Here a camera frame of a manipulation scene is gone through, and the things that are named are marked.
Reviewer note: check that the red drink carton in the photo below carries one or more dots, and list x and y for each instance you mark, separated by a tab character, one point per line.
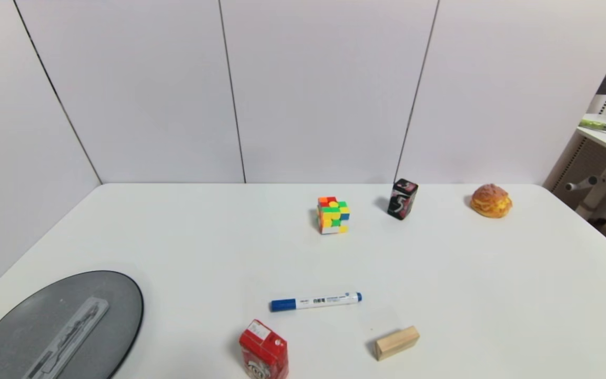
264	352

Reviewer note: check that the scrambled multicolour puzzle cube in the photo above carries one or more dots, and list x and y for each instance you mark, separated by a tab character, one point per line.
333	216

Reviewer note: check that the golden cream puff bread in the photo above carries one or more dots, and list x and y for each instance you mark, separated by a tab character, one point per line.
491	201

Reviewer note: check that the long gray plastic case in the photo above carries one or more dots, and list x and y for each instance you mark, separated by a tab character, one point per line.
71	331

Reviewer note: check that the gray oval plate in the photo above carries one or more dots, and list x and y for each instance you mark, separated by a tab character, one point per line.
119	305

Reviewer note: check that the small wooden block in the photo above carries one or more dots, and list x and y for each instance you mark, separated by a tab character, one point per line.
397	343

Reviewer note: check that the black gum box with numeral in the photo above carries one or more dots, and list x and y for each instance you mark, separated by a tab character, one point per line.
403	199

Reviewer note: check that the white marker with blue cap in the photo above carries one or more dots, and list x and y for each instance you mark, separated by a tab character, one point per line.
316	302

